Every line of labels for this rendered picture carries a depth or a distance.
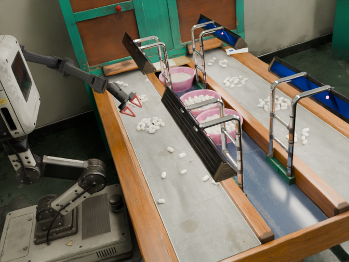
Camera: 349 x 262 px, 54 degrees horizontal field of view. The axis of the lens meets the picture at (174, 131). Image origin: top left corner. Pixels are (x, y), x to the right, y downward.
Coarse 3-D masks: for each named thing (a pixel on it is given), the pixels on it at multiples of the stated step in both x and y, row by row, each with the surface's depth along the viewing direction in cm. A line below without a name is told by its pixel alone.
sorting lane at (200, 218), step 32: (128, 128) 202; (160, 128) 198; (160, 160) 173; (192, 160) 170; (160, 192) 154; (192, 192) 151; (224, 192) 148; (192, 224) 136; (224, 224) 134; (192, 256) 124; (224, 256) 122
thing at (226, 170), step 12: (168, 96) 153; (168, 108) 150; (180, 108) 140; (180, 120) 138; (192, 120) 130; (192, 132) 128; (204, 132) 124; (192, 144) 126; (204, 144) 119; (204, 156) 118; (216, 156) 111; (216, 168) 110; (228, 168) 109; (216, 180) 110
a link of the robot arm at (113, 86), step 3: (108, 84) 177; (111, 84) 177; (114, 84) 178; (108, 87) 177; (111, 87) 177; (114, 87) 177; (117, 87) 178; (108, 90) 178; (111, 90) 177; (114, 90) 177; (117, 90) 178; (111, 93) 178; (114, 93) 178; (117, 93) 179
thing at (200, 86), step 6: (198, 24) 224; (204, 24) 225; (192, 30) 224; (210, 30) 212; (216, 30) 213; (192, 36) 227; (192, 42) 229; (198, 54) 225; (204, 60) 221; (204, 66) 223; (204, 72) 226; (198, 78) 244; (204, 78) 228; (198, 84) 243; (204, 84) 231
